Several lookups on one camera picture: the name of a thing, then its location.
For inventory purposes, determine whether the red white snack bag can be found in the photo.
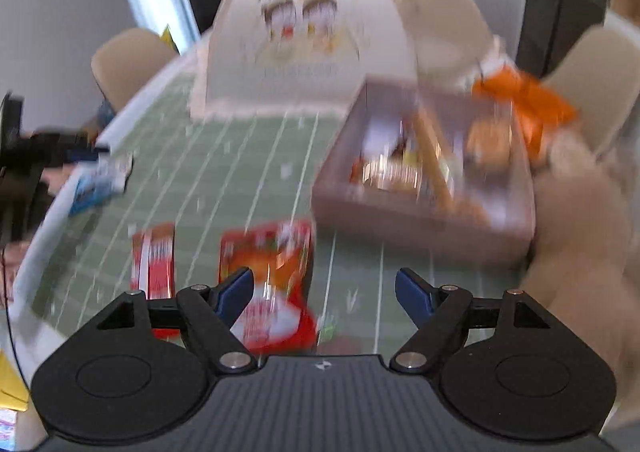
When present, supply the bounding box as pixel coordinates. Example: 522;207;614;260
218;219;317;356

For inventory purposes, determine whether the blue snack bag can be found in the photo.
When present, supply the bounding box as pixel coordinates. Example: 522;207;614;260
68;154;134;216

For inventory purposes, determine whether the small red snack packet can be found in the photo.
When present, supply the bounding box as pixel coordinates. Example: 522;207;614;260
129;222;179;338

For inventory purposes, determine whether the round bread package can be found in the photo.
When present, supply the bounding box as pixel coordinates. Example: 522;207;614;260
465;118;512;172

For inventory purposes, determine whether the long bread stick package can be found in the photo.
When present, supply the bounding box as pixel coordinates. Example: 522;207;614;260
411;105;484;219

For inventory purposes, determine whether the green grid tablecloth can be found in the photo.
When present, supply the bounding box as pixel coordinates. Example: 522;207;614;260
25;77;518;358

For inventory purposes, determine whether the beige chair left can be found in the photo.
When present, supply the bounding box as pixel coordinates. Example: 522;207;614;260
91;27;179;114

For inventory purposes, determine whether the brown plush teddy bear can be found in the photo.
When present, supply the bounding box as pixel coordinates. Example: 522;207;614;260
521;132;639;385

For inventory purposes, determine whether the pink gift box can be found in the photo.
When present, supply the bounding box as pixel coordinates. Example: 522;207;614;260
311;77;536;266

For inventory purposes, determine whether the orange snack bag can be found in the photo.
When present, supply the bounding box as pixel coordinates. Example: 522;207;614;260
471;64;578;164

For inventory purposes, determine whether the beige chair behind box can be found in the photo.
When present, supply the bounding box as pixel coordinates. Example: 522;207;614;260
541;25;639;155

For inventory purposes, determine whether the white food cover tent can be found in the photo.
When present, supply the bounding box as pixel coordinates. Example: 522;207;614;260
188;0;506;122

